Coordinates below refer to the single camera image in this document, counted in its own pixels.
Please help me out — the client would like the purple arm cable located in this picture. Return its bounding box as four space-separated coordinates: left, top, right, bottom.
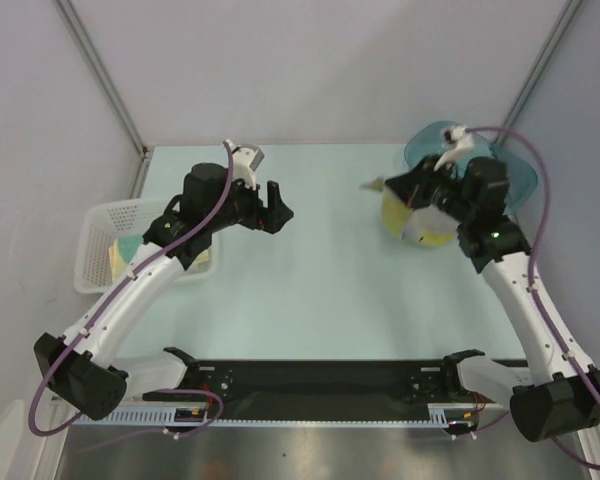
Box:
447 124 600 471
28 139 239 454

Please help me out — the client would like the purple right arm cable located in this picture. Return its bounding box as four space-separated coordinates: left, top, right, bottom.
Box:
447 124 600 471

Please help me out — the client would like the yellow face towel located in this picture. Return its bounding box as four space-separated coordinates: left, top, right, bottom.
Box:
108 244 212 280

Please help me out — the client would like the teal plastic basin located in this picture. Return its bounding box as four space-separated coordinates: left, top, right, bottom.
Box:
404 121 538 215

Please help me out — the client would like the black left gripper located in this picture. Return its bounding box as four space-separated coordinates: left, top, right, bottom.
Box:
206 168 292 234

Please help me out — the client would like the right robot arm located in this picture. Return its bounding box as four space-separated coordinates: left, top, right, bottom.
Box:
384 156 600 442

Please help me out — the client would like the light blue cable duct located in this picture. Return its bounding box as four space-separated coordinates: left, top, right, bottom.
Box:
76 401 478 429

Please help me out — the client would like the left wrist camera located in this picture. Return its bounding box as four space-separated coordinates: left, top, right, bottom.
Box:
225 139 265 191

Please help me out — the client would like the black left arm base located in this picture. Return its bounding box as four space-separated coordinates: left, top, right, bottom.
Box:
143 347 233 402

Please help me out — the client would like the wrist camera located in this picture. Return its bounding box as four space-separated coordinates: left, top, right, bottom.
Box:
225 139 265 191
434 125 475 171

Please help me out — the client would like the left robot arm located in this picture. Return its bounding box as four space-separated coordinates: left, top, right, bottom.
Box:
34 163 294 420

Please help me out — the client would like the aluminium front frame rail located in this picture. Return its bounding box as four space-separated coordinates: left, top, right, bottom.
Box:
49 364 600 469

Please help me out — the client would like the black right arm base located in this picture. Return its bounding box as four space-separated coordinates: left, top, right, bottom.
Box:
412 349 501 404

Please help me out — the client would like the left rear aluminium post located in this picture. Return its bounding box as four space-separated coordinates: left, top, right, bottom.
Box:
52 0 147 158

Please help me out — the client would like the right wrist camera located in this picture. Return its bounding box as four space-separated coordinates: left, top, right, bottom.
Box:
434 125 475 171

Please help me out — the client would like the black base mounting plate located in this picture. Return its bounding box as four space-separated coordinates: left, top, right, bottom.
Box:
142 357 501 424

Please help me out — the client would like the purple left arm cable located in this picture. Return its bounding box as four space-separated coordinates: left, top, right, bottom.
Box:
28 139 239 454

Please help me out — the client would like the right rear aluminium post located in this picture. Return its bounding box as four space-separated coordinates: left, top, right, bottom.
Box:
499 0 586 129

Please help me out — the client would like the aluminium post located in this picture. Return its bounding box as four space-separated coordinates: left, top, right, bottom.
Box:
499 0 586 129
52 0 147 158

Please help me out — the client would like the green towel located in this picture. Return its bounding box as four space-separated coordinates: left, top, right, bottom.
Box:
114 234 143 264

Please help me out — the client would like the grey yellow towel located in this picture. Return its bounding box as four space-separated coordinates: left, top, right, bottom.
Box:
360 177 457 248

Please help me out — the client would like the white perforated plastic basket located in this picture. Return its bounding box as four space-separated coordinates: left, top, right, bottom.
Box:
74 197 220 295

